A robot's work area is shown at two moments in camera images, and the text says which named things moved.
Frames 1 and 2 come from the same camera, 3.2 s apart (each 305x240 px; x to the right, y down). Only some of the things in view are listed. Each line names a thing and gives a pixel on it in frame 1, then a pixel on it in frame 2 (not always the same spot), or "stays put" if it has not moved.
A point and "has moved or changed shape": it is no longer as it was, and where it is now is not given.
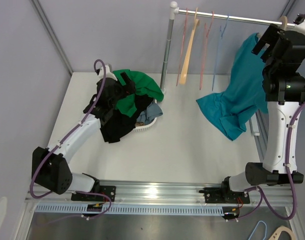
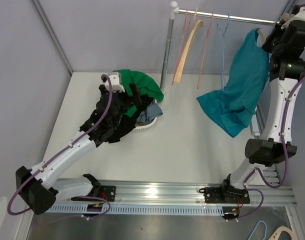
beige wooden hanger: [182, 77] has moved or changed shape
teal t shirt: [232, 109] stays put
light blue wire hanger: [221, 33] → [227, 23]
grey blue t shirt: [153, 111] stays put
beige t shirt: [139, 124] stays put
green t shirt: [144, 85] stays put
